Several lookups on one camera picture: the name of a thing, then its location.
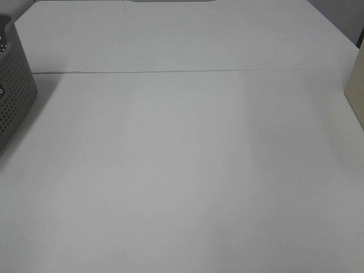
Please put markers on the beige box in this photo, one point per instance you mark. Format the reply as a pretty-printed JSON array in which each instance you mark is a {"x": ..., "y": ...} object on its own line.
[{"x": 354, "y": 90}]

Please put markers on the grey perforated plastic basket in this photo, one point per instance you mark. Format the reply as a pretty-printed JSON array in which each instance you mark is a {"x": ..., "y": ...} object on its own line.
[{"x": 18, "y": 88}]

